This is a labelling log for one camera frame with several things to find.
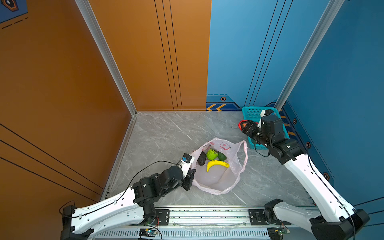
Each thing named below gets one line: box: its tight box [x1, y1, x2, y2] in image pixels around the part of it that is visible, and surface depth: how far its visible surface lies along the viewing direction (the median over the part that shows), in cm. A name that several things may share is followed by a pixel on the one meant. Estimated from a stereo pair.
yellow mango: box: [206, 160, 230, 173], surface depth 91 cm
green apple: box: [206, 149, 218, 161], surface depth 91 cm
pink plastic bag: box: [191, 137, 248, 195], surface depth 85 cm
